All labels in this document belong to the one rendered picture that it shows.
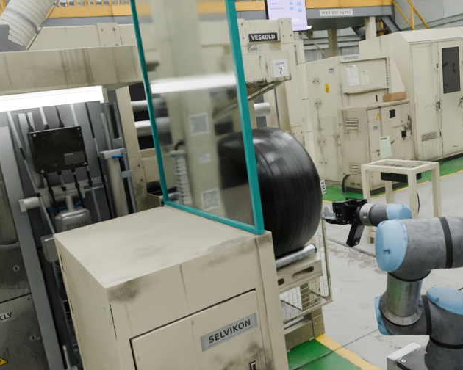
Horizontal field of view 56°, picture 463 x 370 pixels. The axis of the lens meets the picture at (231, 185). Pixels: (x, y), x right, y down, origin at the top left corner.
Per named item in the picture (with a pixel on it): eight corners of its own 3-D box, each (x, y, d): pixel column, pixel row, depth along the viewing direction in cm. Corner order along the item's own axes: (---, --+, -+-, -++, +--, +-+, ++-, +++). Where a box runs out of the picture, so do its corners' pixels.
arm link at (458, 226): (505, 210, 90) (450, 225, 137) (448, 213, 93) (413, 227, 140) (514, 266, 89) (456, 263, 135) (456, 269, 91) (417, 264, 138)
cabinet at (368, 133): (372, 196, 611) (365, 106, 588) (344, 191, 662) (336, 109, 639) (417, 183, 651) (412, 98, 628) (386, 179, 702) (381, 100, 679)
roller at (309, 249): (248, 266, 173) (243, 269, 176) (253, 277, 172) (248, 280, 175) (314, 241, 190) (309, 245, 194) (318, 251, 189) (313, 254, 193)
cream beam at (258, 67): (184, 93, 186) (178, 58, 183) (160, 98, 207) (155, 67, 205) (293, 80, 216) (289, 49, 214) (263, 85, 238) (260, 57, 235)
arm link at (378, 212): (397, 233, 130) (395, 205, 130) (369, 230, 139) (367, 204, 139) (414, 229, 134) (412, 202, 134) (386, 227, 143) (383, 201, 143)
